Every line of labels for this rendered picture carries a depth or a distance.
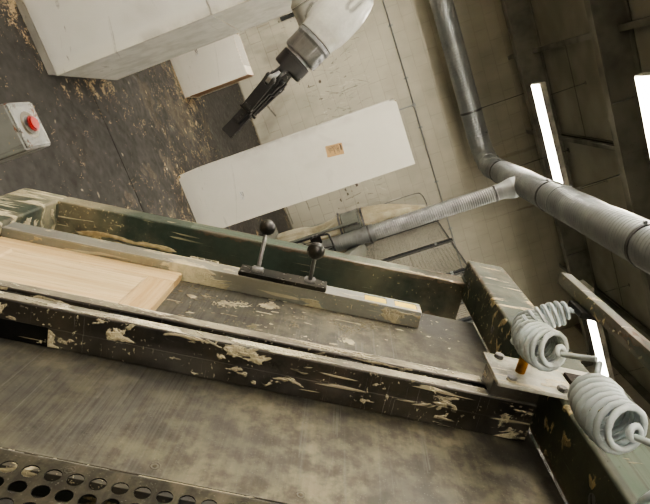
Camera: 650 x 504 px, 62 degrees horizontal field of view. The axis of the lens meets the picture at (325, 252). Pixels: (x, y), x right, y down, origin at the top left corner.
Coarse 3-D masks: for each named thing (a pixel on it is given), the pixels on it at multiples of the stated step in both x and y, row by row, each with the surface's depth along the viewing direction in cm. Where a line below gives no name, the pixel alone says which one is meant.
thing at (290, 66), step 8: (280, 56) 122; (288, 56) 122; (280, 64) 122; (288, 64) 122; (296, 64) 122; (288, 72) 123; (296, 72) 123; (304, 72) 124; (280, 80) 124; (288, 80) 129; (296, 80) 125; (272, 88) 124
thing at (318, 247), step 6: (312, 246) 115; (318, 246) 114; (312, 252) 114; (318, 252) 114; (324, 252) 116; (312, 258) 115; (318, 258) 115; (312, 264) 119; (312, 270) 120; (306, 276) 123; (312, 276) 122; (306, 282) 123; (312, 282) 123
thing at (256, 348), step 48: (0, 288) 88; (0, 336) 86; (48, 336) 86; (96, 336) 86; (144, 336) 85; (192, 336) 85; (240, 336) 89; (240, 384) 87; (288, 384) 87; (336, 384) 86; (384, 384) 86; (432, 384) 86; (480, 384) 89; (528, 384) 84; (480, 432) 88
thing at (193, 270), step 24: (24, 240) 121; (48, 240) 121; (72, 240) 121; (96, 240) 124; (144, 264) 122; (168, 264) 121; (192, 264) 122; (216, 264) 125; (240, 288) 122; (264, 288) 122; (288, 288) 122; (336, 288) 126; (360, 312) 123; (384, 312) 122; (408, 312) 122
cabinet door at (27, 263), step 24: (0, 240) 119; (0, 264) 108; (24, 264) 110; (48, 264) 113; (72, 264) 115; (96, 264) 117; (120, 264) 119; (48, 288) 103; (72, 288) 104; (96, 288) 107; (120, 288) 109; (144, 288) 110; (168, 288) 113
